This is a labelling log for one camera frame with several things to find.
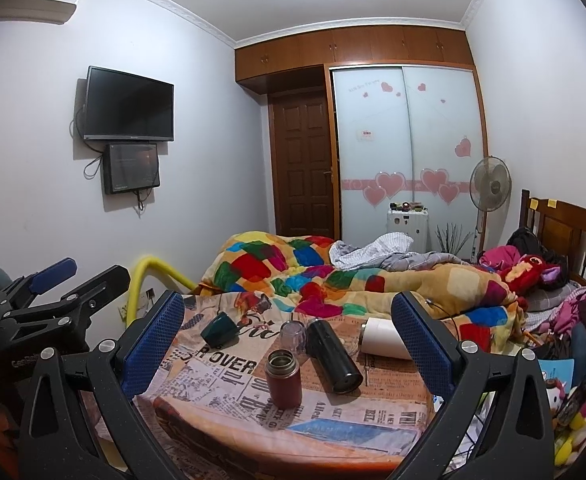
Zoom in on dark green cup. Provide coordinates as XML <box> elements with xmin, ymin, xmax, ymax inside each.
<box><xmin>200</xmin><ymin>311</ymin><xmax>240</xmax><ymax>349</ymax></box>

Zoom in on black wall television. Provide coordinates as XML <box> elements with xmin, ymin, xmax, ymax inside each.
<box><xmin>83</xmin><ymin>66</ymin><xmax>175</xmax><ymax>142</ymax></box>

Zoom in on white small appliance cabinet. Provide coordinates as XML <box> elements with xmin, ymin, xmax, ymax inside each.
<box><xmin>387</xmin><ymin>209</ymin><xmax>430</xmax><ymax>253</ymax></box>

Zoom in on wooden bed headboard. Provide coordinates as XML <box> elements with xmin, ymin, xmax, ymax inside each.
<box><xmin>520</xmin><ymin>190</ymin><xmax>586</xmax><ymax>286</ymax></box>

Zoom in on thin black cable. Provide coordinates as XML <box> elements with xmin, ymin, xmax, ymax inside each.
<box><xmin>423</xmin><ymin>299</ymin><xmax>460</xmax><ymax>337</ymax></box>

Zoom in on sliding wardrobe with heart stickers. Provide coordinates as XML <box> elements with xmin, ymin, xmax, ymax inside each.
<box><xmin>329</xmin><ymin>65</ymin><xmax>490</xmax><ymax>261</ymax></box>

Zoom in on red plush toy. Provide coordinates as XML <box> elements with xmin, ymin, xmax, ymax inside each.
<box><xmin>498</xmin><ymin>255</ymin><xmax>572</xmax><ymax>297</ymax></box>

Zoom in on white air conditioner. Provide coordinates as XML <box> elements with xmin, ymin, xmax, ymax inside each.
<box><xmin>0</xmin><ymin>0</ymin><xmax>76</xmax><ymax>26</ymax></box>

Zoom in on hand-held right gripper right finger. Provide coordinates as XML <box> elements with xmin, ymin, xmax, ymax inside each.
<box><xmin>391</xmin><ymin>290</ymin><xmax>556</xmax><ymax>480</ymax></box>

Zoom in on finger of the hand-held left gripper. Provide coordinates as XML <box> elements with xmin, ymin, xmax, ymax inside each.
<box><xmin>0</xmin><ymin>257</ymin><xmax>78</xmax><ymax>312</ymax></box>
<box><xmin>3</xmin><ymin>265</ymin><xmax>132</xmax><ymax>333</ymax></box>

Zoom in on yellow foam tube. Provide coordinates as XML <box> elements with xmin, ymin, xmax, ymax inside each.
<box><xmin>126</xmin><ymin>255</ymin><xmax>197</xmax><ymax>328</ymax></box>

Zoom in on black television cable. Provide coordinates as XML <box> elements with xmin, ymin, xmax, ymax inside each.
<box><xmin>68</xmin><ymin>105</ymin><xmax>105</xmax><ymax>179</ymax></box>

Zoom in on clear plastic cup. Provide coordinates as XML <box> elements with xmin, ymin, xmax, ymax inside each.
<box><xmin>279</xmin><ymin>321</ymin><xmax>308</xmax><ymax>356</ymax></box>

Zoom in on colourful patchwork quilt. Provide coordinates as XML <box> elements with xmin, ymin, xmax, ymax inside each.
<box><xmin>198</xmin><ymin>231</ymin><xmax>528</xmax><ymax>356</ymax></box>

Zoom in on wooden overhead cabinets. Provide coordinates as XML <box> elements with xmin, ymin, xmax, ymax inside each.
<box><xmin>234</xmin><ymin>25</ymin><xmax>475</xmax><ymax>94</ymax></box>

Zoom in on red-brown thermos cup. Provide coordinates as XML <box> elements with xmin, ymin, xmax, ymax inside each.
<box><xmin>265</xmin><ymin>349</ymin><xmax>303</xmax><ymax>409</ymax></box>

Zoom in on cartoon plush pillow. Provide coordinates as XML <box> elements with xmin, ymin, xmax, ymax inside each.
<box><xmin>540</xmin><ymin>358</ymin><xmax>586</xmax><ymax>463</ymax></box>

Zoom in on pink clothing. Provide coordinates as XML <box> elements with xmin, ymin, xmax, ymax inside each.
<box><xmin>480</xmin><ymin>246</ymin><xmax>522</xmax><ymax>274</ymax></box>

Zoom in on spiky green plant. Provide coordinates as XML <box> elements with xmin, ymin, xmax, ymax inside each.
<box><xmin>435</xmin><ymin>222</ymin><xmax>476</xmax><ymax>261</ymax></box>

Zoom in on white checked cloth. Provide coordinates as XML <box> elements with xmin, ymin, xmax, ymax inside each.
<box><xmin>329</xmin><ymin>232</ymin><xmax>415</xmax><ymax>270</ymax></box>

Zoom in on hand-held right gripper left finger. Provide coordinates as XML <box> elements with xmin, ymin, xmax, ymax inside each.
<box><xmin>18</xmin><ymin>290</ymin><xmax>186</xmax><ymax>480</ymax></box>

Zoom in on brown wooden door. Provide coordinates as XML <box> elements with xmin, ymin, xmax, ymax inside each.
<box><xmin>269</xmin><ymin>91</ymin><xmax>336</xmax><ymax>239</ymax></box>

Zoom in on standing electric fan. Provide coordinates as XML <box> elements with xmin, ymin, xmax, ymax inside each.
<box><xmin>469</xmin><ymin>156</ymin><xmax>512</xmax><ymax>261</ymax></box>

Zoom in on white thermos cup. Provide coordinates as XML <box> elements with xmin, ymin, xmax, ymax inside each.
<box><xmin>360</xmin><ymin>317</ymin><xmax>414</xmax><ymax>361</ymax></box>

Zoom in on black bag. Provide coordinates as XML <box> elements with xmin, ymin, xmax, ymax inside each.
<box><xmin>507</xmin><ymin>227</ymin><xmax>544</xmax><ymax>262</ymax></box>

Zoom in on pile of clothes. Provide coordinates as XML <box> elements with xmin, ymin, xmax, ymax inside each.
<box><xmin>523</xmin><ymin>280</ymin><xmax>586</xmax><ymax>361</ymax></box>

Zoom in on black thermos cup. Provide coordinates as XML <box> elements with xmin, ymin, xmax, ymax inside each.
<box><xmin>305</xmin><ymin>318</ymin><xmax>364</xmax><ymax>395</ymax></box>

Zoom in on newspaper print table cloth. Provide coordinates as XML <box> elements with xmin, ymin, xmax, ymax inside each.
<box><xmin>93</xmin><ymin>290</ymin><xmax>436</xmax><ymax>480</ymax></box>

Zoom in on small black wall monitor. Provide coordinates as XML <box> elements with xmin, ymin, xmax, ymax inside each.
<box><xmin>103</xmin><ymin>143</ymin><xmax>161</xmax><ymax>196</ymax></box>

